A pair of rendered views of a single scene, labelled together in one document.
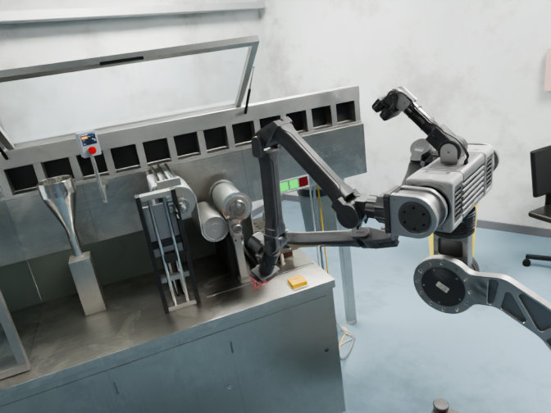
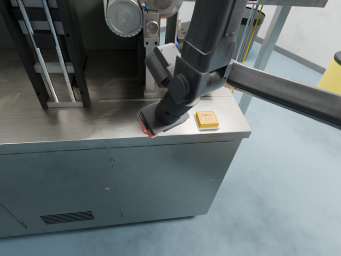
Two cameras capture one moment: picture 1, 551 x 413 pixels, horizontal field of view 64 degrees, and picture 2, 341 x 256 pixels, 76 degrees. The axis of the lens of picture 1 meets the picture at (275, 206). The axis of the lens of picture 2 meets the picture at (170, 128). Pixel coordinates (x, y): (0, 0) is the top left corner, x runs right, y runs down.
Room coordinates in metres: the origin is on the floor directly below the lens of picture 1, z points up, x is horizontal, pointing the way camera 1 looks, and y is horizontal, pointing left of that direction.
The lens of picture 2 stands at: (1.15, 0.03, 1.46)
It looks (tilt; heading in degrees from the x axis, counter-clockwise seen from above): 45 degrees down; 5
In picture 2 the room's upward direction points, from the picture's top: 7 degrees clockwise
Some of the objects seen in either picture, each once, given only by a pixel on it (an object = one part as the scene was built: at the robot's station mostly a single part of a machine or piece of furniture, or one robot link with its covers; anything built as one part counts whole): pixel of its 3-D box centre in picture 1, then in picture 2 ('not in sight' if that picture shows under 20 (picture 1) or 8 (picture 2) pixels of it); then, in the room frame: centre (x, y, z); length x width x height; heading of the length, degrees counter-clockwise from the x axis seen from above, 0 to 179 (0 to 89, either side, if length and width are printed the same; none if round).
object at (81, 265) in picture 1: (78, 253); not in sight; (1.81, 0.89, 1.18); 0.14 x 0.14 x 0.57
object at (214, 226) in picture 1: (209, 220); (125, 5); (2.02, 0.33, 1.17); 0.26 x 0.12 x 0.12; 18
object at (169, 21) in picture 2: (246, 223); (171, 24); (2.07, 0.16, 1.11); 0.23 x 0.01 x 0.18; 18
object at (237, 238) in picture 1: (239, 250); (150, 57); (1.89, 0.20, 1.05); 0.06 x 0.05 x 0.31; 18
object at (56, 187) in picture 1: (56, 186); not in sight; (1.81, 0.89, 1.50); 0.14 x 0.14 x 0.06
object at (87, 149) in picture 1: (88, 143); not in sight; (1.79, 0.71, 1.66); 0.07 x 0.07 x 0.10; 35
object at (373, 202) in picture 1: (383, 207); not in sight; (1.17, -0.30, 1.45); 0.09 x 0.08 x 0.12; 138
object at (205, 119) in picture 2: (297, 281); (206, 119); (1.76, -0.05, 0.91); 0.07 x 0.07 x 0.02; 18
